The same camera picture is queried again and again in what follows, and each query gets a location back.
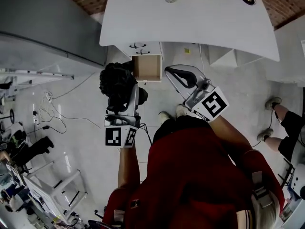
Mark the person's left forearm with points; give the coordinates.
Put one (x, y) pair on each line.
(128, 166)

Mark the white metal stool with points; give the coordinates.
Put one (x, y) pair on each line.
(50, 192)

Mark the person's black shorts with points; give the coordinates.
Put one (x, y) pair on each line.
(181, 125)

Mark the grey metal cabinet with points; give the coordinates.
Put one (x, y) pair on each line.
(35, 20)

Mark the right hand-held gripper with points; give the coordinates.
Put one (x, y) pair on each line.
(212, 104)

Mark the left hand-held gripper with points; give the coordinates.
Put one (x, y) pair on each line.
(116, 137)

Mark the person's red shirt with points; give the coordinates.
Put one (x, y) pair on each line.
(190, 180)

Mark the wooden drawer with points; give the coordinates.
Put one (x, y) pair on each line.
(146, 67)

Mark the person's left shoe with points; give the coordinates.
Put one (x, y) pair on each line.
(165, 117)

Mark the person's right shoe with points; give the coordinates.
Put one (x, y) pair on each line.
(182, 110)

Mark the white desk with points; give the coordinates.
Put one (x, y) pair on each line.
(190, 20)

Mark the black metal chair frame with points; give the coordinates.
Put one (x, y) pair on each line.
(286, 173)

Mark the white wall shelf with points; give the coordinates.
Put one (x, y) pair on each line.
(35, 74)

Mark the person's right forearm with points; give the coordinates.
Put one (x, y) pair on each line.
(228, 137)

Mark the yellow floor sticker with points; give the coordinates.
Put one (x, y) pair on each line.
(186, 50)

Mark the black round floor stand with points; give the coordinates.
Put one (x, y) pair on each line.
(12, 116)

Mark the person's shoe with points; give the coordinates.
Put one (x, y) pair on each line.
(165, 117)
(182, 110)

